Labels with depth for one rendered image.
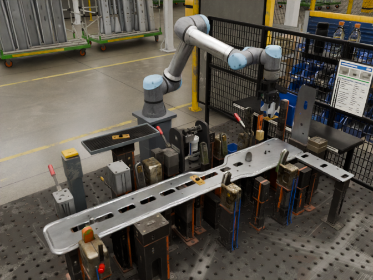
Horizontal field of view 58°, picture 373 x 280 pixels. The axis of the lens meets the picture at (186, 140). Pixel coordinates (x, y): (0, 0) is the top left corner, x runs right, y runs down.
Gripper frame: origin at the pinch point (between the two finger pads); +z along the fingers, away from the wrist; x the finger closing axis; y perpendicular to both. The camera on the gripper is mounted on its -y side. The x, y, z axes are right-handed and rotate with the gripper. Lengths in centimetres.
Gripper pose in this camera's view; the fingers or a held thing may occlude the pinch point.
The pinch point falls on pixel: (270, 114)
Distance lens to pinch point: 182.5
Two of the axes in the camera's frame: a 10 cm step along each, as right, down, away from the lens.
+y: -8.2, 3.0, -4.8
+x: 5.7, 3.8, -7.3
